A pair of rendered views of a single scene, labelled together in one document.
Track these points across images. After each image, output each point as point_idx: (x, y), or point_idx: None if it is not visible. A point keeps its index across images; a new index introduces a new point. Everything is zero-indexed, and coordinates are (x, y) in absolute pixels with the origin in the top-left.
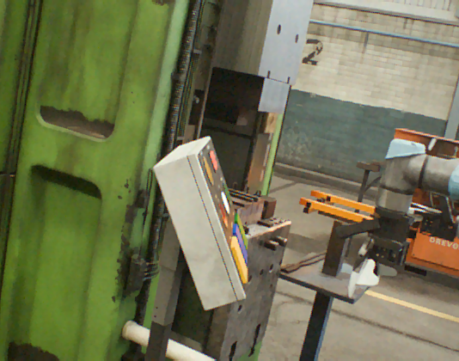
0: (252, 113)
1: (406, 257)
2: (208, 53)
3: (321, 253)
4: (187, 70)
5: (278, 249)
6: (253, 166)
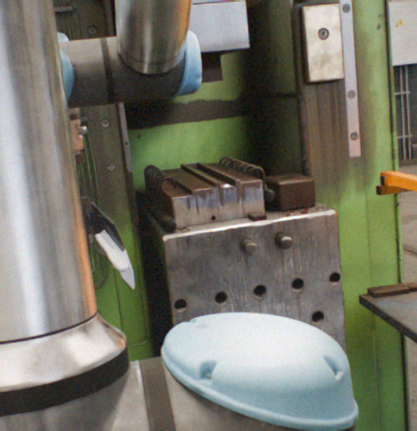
0: (291, 58)
1: (88, 233)
2: (98, 4)
3: None
4: None
5: (309, 256)
6: (315, 135)
